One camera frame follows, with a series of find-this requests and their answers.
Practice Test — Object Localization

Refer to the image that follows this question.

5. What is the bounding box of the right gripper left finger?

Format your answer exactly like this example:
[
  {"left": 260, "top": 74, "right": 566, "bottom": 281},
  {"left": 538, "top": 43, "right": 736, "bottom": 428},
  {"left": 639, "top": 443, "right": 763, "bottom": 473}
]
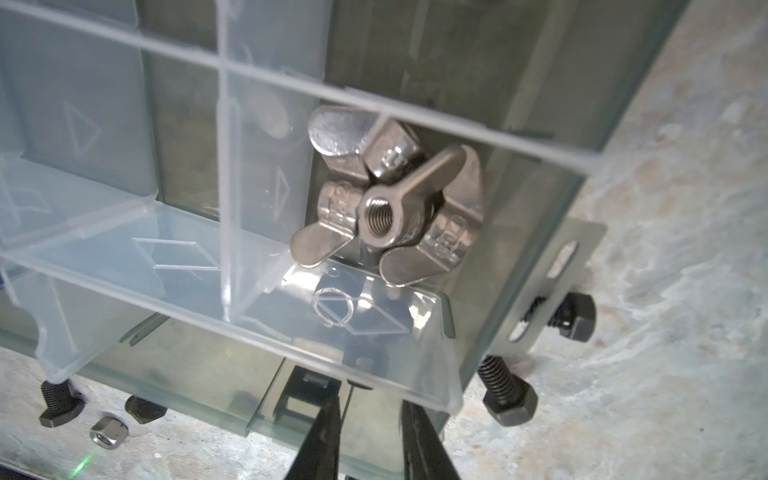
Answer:
[{"left": 284, "top": 397, "right": 342, "bottom": 480}]

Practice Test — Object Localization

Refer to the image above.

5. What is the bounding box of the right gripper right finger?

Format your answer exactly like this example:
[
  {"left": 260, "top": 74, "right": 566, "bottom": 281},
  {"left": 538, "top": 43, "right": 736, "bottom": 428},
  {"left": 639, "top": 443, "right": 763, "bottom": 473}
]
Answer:
[{"left": 401, "top": 401, "right": 460, "bottom": 480}]

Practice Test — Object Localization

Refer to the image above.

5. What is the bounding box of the black bolt lower right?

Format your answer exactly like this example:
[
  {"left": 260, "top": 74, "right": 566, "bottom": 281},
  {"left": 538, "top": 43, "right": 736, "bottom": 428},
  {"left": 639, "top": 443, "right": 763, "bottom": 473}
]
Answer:
[{"left": 478, "top": 355, "right": 538, "bottom": 427}]

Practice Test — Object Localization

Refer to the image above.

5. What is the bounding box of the black bolt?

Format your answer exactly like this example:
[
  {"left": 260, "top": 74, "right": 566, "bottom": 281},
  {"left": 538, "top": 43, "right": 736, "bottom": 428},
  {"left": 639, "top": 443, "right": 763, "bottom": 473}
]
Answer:
[
  {"left": 478, "top": 355, "right": 538, "bottom": 427},
  {"left": 39, "top": 380, "right": 85, "bottom": 428},
  {"left": 547, "top": 292, "right": 597, "bottom": 343}
]

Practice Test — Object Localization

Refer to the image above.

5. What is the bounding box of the black nut centre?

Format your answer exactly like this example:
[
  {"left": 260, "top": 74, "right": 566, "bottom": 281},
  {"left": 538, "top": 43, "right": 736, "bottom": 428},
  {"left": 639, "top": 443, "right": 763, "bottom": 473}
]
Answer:
[{"left": 124, "top": 395, "right": 167, "bottom": 425}]

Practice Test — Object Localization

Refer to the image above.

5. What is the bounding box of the black bolt upper right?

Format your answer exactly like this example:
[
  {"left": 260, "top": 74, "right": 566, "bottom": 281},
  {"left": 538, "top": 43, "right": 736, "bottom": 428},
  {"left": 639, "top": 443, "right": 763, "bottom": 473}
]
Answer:
[{"left": 547, "top": 292, "right": 597, "bottom": 343}]

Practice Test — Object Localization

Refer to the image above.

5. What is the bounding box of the silver hex nut centre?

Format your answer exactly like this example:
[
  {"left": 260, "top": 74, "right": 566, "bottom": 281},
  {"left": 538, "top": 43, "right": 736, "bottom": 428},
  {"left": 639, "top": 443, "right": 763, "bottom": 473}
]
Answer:
[{"left": 89, "top": 416, "right": 129, "bottom": 450}]

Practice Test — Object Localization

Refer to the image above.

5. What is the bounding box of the black bolt centre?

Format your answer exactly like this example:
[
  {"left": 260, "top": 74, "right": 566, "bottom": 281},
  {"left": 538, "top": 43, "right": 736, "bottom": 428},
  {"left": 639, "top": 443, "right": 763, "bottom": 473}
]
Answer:
[{"left": 39, "top": 380, "right": 85, "bottom": 428}]

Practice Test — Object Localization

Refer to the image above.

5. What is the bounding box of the grey plastic organizer box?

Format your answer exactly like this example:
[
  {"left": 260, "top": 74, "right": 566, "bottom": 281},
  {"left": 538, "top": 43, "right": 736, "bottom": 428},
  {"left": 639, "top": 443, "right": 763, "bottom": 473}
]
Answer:
[{"left": 1, "top": 1, "right": 686, "bottom": 477}]

